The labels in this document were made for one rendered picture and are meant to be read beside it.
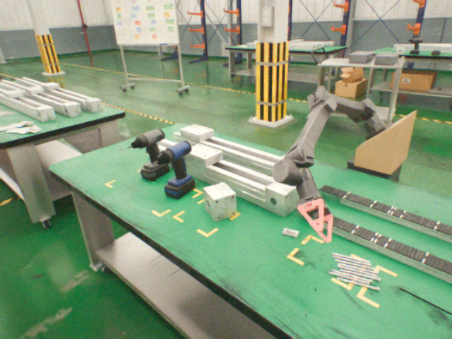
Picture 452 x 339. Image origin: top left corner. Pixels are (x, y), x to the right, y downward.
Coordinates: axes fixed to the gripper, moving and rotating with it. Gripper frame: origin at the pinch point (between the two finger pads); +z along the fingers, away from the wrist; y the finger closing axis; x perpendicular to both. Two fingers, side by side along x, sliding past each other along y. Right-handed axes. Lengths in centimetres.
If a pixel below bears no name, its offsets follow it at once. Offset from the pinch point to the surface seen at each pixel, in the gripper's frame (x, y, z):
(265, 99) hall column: 36, 243, -293
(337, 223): -3.1, 24.4, -10.4
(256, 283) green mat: 22.6, 3.7, 5.9
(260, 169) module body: 20, 35, -49
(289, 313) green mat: 15.1, 1.7, 15.7
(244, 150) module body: 26, 37, -66
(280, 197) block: 12.0, 18.8, -24.4
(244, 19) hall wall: 52, 507, -913
